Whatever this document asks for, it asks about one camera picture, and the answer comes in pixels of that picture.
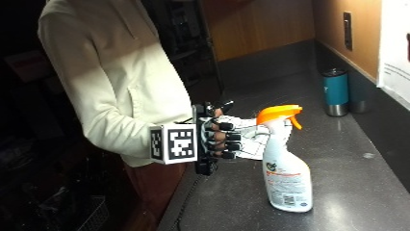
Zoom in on white wall poster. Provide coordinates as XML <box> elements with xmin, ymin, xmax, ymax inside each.
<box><xmin>376</xmin><ymin>0</ymin><xmax>410</xmax><ymax>112</ymax></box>

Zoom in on the person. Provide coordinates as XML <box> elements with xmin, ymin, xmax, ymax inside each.
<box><xmin>38</xmin><ymin>0</ymin><xmax>195</xmax><ymax>231</ymax></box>

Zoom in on black cable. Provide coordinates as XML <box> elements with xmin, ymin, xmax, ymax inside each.
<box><xmin>178</xmin><ymin>173</ymin><xmax>206</xmax><ymax>231</ymax></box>

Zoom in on teal steel tumbler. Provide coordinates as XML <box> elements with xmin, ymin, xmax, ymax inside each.
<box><xmin>323</xmin><ymin>67</ymin><xmax>352</xmax><ymax>117</ymax></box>

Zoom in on white lined cloth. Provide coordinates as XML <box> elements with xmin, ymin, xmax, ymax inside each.
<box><xmin>214</xmin><ymin>115</ymin><xmax>272</xmax><ymax>162</ymax></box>

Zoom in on white marker cube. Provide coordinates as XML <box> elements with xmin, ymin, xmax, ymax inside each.
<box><xmin>150</xmin><ymin>123</ymin><xmax>199</xmax><ymax>166</ymax></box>

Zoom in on white spray bottle orange trigger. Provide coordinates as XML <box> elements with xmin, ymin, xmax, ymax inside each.
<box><xmin>256</xmin><ymin>104</ymin><xmax>315</xmax><ymax>214</ymax></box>

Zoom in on wire basket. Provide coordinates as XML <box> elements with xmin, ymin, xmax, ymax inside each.
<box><xmin>38</xmin><ymin>194</ymin><xmax>111</xmax><ymax>231</ymax></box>

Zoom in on black wall plate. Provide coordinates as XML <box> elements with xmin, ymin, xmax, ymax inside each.
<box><xmin>343</xmin><ymin>11</ymin><xmax>356</xmax><ymax>52</ymax></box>

